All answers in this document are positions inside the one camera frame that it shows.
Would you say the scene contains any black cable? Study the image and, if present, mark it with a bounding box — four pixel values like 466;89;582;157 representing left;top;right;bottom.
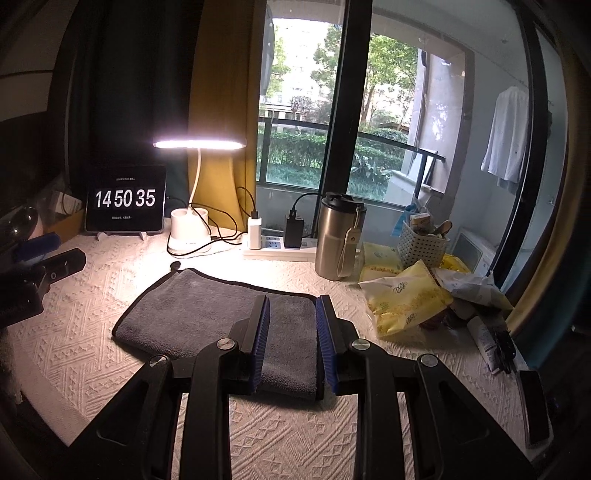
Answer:
167;186;257;256

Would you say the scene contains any white crumpled plastic bag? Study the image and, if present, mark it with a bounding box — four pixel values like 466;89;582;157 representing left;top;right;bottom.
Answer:
434;267;514;311

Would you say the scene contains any white textured table cloth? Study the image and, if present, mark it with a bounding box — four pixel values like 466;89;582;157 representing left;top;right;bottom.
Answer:
9;229;527;480

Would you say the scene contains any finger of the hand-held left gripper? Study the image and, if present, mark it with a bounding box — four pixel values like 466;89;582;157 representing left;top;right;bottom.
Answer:
28;248;88;298

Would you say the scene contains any white desk lamp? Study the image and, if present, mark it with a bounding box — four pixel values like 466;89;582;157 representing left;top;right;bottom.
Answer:
153;134;247;256

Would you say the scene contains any black smartphone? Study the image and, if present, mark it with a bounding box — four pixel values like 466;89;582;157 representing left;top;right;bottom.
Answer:
517;369;551;448

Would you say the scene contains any black charger adapter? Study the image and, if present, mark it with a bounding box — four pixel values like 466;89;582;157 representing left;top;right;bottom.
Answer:
284;211;303;249

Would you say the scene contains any white power strip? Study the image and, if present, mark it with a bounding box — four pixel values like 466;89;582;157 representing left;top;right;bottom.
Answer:
243;234;361;263

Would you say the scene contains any yellow tissue pack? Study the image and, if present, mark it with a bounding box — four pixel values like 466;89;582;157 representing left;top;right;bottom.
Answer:
359;242;404;283

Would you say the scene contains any white charger plug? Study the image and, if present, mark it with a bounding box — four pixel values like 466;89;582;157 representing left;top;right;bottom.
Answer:
248;212;263;250

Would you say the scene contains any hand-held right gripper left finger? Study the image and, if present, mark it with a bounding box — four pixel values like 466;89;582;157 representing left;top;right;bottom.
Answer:
69;295;271;480

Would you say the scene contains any cardboard box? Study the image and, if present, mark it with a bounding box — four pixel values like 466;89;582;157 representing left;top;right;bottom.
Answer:
28;189;88;245

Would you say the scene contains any white tube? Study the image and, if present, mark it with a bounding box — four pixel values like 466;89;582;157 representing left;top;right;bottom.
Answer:
466;316;504;374

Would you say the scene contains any tablet clock display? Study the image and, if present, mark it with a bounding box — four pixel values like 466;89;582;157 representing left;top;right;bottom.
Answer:
84;165;167;233

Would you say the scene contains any stainless steel tumbler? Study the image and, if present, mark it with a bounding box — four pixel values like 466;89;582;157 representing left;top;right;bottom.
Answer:
315;192;367;281

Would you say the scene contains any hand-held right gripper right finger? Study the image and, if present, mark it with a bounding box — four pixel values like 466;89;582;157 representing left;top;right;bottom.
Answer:
315;295;537;480

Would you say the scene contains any white tablet stand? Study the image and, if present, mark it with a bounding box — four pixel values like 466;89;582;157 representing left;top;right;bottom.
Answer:
95;230;149;243

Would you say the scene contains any white plastic basket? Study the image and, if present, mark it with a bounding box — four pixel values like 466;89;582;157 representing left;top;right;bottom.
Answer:
397;220;451;269

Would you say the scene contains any white hanging shirt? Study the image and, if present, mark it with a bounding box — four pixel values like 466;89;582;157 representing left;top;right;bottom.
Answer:
481;85;529;182

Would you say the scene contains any yellow curtain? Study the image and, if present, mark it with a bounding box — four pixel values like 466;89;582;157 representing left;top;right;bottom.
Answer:
187;0;269;232

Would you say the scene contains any grey towel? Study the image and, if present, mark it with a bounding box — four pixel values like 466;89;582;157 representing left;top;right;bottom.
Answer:
112;261;332;401

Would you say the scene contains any yellow snack bag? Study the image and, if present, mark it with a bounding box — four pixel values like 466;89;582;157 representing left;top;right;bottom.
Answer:
358;259;454;341

